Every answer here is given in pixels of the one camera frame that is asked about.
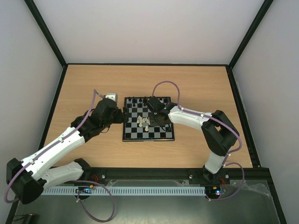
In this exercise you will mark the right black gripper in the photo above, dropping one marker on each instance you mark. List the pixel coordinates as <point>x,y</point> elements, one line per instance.
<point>159,119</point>

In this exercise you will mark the pile of white chess pieces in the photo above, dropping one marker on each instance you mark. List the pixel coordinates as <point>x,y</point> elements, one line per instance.
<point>143,121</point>

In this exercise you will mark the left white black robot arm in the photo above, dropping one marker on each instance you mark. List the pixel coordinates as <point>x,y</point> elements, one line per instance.
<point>29,177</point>

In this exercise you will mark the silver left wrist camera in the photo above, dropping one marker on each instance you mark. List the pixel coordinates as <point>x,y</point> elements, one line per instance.
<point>112,96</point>

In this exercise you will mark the black enclosure frame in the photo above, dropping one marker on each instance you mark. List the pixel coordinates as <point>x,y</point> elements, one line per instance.
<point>229,70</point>

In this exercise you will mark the black cylinder on lower shelf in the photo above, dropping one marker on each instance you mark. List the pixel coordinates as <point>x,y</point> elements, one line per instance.
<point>29,219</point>

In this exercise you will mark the folding black white chessboard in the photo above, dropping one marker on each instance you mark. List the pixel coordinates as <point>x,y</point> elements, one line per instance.
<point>139,127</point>

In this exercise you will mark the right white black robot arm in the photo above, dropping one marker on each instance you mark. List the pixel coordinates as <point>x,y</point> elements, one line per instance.
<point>220,134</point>

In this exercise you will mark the black aluminium mounting rail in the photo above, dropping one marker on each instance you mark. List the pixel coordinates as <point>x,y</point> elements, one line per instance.
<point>192,175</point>

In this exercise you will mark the light blue slotted cable duct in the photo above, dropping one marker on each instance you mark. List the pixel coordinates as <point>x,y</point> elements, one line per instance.
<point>124,191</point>

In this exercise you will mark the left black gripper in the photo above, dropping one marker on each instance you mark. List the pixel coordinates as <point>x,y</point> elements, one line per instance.
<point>119,118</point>

